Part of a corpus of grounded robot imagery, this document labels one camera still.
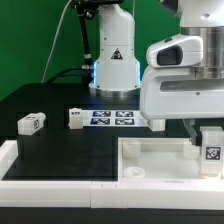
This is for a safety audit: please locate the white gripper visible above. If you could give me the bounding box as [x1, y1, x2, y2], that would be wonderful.
[140, 34, 224, 146]

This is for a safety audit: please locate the white square tabletop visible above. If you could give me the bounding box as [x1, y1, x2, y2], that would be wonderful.
[118, 138, 224, 181]

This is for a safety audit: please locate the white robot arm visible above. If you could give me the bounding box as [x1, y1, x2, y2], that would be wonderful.
[89, 0, 224, 135]

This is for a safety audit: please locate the fiducial tag sheet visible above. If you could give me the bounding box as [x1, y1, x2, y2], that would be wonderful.
[83, 110, 147, 127]

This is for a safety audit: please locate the white U-shaped fence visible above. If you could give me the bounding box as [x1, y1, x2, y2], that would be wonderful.
[0, 140, 224, 210]

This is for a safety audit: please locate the black cable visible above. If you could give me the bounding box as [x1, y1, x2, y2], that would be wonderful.
[46, 0, 124, 84]

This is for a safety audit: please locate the white cable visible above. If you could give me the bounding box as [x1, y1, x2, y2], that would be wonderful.
[41, 0, 75, 84]

